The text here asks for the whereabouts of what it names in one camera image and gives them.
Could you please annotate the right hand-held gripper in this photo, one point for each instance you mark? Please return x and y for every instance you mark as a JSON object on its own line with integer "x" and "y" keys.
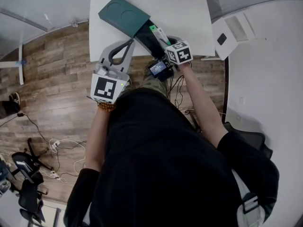
{"x": 179, "y": 53}

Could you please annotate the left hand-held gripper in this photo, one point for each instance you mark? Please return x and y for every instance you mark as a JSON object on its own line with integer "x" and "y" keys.
{"x": 104, "y": 90}

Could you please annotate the small white green package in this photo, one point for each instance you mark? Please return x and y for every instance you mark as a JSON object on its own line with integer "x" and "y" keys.
{"x": 159, "y": 33}

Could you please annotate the dark green sliding container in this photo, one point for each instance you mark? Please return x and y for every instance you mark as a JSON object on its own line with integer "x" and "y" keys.
{"x": 124, "y": 16}

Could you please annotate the person's right forearm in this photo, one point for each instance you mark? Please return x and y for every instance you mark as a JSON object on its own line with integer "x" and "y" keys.
{"x": 203, "y": 103}

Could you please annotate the person's left forearm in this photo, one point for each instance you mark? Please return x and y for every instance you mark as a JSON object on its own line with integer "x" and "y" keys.
{"x": 98, "y": 136}

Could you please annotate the small black screen device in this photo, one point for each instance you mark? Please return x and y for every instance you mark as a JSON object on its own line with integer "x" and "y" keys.
{"x": 158, "y": 67}

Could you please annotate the person's camouflage trousers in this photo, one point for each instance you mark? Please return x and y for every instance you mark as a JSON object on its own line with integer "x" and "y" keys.
{"x": 155, "y": 84}

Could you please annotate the small black rounded pad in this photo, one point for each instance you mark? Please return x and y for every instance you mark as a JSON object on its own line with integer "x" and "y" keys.
{"x": 221, "y": 39}

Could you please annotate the white flat cardboard box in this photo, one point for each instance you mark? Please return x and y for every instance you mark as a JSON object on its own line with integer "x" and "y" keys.
{"x": 233, "y": 32}

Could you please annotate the white metal stand leg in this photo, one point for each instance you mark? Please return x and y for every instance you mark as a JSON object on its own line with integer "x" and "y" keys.
{"x": 20, "y": 65}

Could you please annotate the person's black top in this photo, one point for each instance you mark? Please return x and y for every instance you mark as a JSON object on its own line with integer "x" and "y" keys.
{"x": 165, "y": 164}

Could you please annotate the white power strip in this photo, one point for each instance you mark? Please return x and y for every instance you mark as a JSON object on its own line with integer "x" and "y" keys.
{"x": 54, "y": 174}

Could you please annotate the black wheeled office chair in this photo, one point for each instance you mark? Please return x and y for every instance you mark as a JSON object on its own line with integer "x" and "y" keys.
{"x": 28, "y": 174}

